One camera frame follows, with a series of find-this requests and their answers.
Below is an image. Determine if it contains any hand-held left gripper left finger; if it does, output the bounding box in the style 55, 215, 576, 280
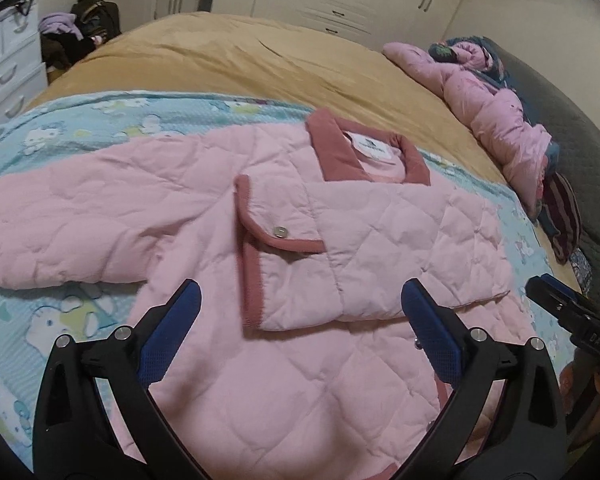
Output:
32, 279, 216, 480

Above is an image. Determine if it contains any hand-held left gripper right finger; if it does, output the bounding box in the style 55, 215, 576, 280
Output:
395, 279, 568, 480

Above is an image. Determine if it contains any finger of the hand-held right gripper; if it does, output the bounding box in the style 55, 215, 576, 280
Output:
525, 274, 588, 323

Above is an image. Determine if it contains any pink quilted jacket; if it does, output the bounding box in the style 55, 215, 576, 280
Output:
0, 109, 536, 480

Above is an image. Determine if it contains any dark clothes pile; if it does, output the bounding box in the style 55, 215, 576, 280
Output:
40, 30, 101, 68

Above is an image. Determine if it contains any dark red striped cloth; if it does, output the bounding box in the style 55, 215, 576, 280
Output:
542, 172, 583, 266

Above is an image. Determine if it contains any grey quilted headboard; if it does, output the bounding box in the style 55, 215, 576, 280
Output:
490, 40, 600, 311

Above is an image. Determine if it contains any pink puffer jacket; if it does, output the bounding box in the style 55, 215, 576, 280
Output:
382, 40, 553, 218

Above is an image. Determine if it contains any blue cartoon print blanket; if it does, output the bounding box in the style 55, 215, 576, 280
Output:
0, 89, 581, 461

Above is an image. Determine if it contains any dark floral garment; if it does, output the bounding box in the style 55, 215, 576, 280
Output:
427, 35, 563, 186

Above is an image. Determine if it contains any bed with tan cover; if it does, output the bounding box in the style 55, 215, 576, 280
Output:
27, 10, 511, 191

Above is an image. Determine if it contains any white chest of drawers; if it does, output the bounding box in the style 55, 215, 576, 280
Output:
0, 0, 48, 126

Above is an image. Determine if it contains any black bag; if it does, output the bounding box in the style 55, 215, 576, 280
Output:
70, 0, 121, 41

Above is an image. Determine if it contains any purple cloth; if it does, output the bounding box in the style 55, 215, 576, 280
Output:
39, 11, 81, 38

